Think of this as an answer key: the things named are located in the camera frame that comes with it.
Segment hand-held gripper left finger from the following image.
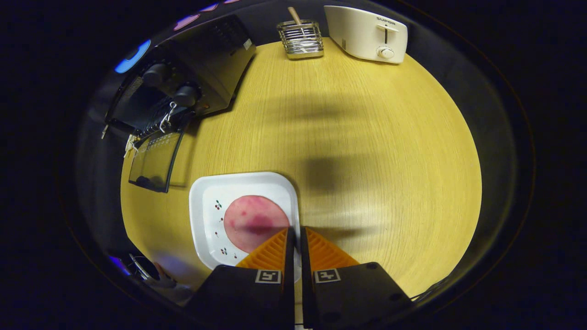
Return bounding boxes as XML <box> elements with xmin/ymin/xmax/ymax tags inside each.
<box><xmin>185</xmin><ymin>227</ymin><xmax>296</xmax><ymax>330</ymax></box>

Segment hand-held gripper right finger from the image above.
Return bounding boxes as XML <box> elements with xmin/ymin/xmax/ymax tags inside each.
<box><xmin>300</xmin><ymin>225</ymin><xmax>413</xmax><ymax>330</ymax></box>

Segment round pink food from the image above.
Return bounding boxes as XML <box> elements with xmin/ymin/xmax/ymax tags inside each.
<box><xmin>223</xmin><ymin>195</ymin><xmax>290</xmax><ymax>254</ymax></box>

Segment white square plate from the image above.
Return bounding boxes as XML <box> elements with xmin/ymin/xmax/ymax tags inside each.
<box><xmin>189</xmin><ymin>172</ymin><xmax>302</xmax><ymax>282</ymax></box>

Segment black toaster oven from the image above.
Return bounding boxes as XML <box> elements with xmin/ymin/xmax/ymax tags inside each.
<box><xmin>102</xmin><ymin>14</ymin><xmax>257</xmax><ymax>194</ymax></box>

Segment white bread toaster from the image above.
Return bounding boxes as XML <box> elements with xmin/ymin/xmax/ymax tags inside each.
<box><xmin>324</xmin><ymin>5</ymin><xmax>409</xmax><ymax>64</ymax></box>

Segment metal wire utensil holder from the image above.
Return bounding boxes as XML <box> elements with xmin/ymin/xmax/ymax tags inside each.
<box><xmin>277</xmin><ymin>19</ymin><xmax>325</xmax><ymax>60</ymax></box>

